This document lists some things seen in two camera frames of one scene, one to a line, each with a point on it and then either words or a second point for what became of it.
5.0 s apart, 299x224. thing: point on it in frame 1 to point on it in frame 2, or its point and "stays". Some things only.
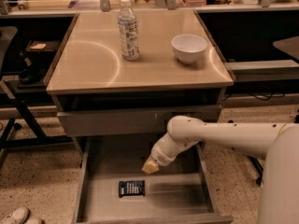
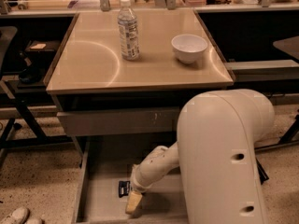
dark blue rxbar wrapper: (131, 188) stays
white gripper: (163, 157) to (139, 181)
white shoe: (20, 216) stays
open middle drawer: (109, 186) stays
